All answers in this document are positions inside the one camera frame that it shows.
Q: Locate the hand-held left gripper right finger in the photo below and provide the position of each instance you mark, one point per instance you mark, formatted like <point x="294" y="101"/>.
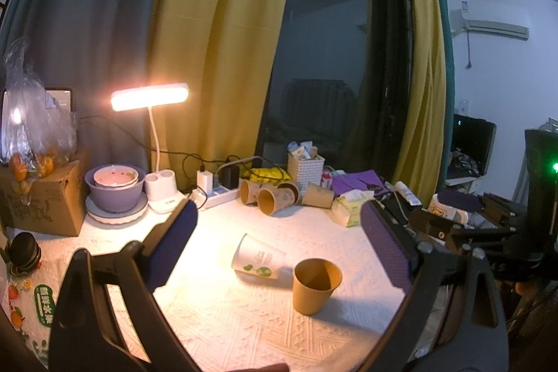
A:
<point x="386" y="245"/>

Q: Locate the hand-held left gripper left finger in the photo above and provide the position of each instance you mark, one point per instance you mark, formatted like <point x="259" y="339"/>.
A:
<point x="174" y="241"/>

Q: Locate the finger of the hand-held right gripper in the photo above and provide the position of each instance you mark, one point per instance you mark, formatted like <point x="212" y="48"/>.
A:
<point x="440" y="230"/>
<point x="462" y="200"/>

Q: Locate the white paper cup green print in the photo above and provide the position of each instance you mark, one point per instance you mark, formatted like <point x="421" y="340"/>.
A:
<point x="257" y="258"/>

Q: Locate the brown paper cup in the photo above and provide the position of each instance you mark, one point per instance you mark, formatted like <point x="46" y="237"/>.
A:
<point x="274" y="201"/>
<point x="248" y="191"/>
<point x="318" y="195"/>
<point x="314" y="287"/>
<point x="291" y="189"/>

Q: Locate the printed white mug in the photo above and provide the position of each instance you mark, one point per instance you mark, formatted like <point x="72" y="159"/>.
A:
<point x="444" y="211"/>

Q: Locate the white tube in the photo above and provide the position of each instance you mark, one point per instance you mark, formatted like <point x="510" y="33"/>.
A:
<point x="407" y="193"/>

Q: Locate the green tissue pack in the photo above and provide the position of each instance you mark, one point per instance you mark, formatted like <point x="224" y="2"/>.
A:
<point x="351" y="208"/>

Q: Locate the black computer monitor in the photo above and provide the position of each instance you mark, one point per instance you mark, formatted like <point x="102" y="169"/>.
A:
<point x="473" y="145"/>

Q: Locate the white plate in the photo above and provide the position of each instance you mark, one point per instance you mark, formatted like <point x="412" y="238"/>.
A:
<point x="117" y="218"/>

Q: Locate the white power strip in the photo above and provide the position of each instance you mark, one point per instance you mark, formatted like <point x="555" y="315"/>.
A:
<point x="222" y="198"/>

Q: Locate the white charger plug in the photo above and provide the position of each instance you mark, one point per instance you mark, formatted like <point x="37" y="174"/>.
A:
<point x="204" y="180"/>

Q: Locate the purple cloth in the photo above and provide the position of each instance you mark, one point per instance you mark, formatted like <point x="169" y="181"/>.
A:
<point x="359" y="180"/>

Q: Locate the purple bowl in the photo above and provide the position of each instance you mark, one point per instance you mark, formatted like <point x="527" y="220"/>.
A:
<point x="114" y="197"/>

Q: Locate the black power adapter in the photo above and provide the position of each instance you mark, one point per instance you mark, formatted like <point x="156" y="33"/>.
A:
<point x="228" y="176"/>

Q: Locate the pink bowl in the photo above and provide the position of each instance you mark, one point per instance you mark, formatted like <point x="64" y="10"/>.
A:
<point x="114" y="178"/>

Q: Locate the small pink white box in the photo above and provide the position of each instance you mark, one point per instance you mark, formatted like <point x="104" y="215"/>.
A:
<point x="327" y="179"/>

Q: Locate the white textured table cloth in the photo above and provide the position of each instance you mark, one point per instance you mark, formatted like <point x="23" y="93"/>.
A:
<point x="226" y="319"/>

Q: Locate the white woven basket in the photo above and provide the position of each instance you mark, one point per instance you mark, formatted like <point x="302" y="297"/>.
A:
<point x="306" y="172"/>

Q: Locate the yellow plastic bag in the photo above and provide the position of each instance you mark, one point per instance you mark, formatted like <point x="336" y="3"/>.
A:
<point x="266" y="175"/>

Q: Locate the cardboard box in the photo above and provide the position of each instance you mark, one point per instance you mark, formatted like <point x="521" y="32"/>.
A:
<point x="48" y="202"/>

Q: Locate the yellow curtain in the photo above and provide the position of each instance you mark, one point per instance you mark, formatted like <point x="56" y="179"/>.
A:
<point x="423" y="71"/>
<point x="218" y="27"/>

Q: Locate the white desk lamp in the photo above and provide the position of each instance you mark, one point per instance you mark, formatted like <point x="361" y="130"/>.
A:
<point x="148" y="96"/>

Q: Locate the black round case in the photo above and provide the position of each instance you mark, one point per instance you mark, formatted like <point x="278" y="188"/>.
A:
<point x="24" y="252"/>

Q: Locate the teal curtain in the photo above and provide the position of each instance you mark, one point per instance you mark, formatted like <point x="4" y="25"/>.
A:
<point x="447" y="49"/>
<point x="87" y="14"/>

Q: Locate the printed paper towel package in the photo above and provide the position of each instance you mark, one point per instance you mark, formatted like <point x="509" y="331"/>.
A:
<point x="30" y="311"/>

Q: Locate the white air conditioner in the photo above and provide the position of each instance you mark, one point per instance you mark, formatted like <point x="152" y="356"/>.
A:
<point x="492" y="21"/>

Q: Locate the clear plastic bag of oranges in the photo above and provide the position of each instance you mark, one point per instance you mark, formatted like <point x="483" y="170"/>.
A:
<point x="30" y="128"/>

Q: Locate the dark glass sliding door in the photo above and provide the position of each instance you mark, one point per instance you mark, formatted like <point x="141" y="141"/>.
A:
<point x="331" y="49"/>

